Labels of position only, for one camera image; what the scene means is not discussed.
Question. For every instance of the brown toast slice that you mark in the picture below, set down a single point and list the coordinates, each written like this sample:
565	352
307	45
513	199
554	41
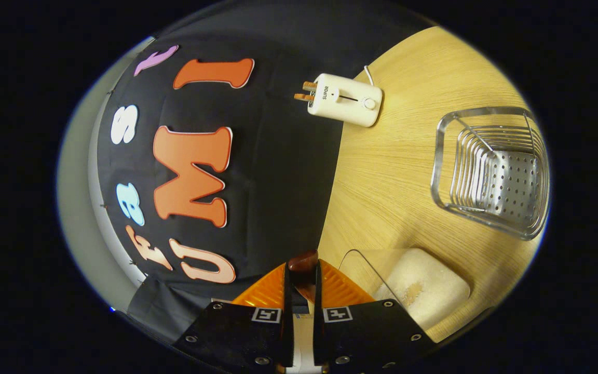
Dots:
309	85
304	96

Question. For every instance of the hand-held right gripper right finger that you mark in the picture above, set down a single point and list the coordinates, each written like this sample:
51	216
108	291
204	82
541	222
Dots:
318	311

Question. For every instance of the brown wooden spoon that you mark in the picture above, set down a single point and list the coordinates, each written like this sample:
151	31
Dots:
303	265

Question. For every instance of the white toaster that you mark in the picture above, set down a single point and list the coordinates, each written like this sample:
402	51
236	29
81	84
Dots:
345	98

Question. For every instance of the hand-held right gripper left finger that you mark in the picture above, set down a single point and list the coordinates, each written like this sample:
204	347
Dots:
287	311

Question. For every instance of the black backdrop cloth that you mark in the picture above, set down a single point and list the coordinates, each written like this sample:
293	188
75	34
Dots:
278	182

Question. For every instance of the clear plastic rice container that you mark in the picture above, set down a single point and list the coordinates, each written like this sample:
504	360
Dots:
361	270

